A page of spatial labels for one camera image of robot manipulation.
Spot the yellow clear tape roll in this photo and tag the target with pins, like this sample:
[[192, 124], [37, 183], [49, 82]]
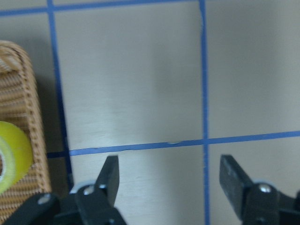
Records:
[[16, 155]]

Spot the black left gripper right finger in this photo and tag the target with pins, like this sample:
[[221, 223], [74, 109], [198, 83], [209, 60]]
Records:
[[256, 203]]

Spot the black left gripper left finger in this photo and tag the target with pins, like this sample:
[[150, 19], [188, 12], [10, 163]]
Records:
[[96, 202]]

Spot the brown wicker basket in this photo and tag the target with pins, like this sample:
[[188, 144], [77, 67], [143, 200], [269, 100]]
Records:
[[19, 105]]

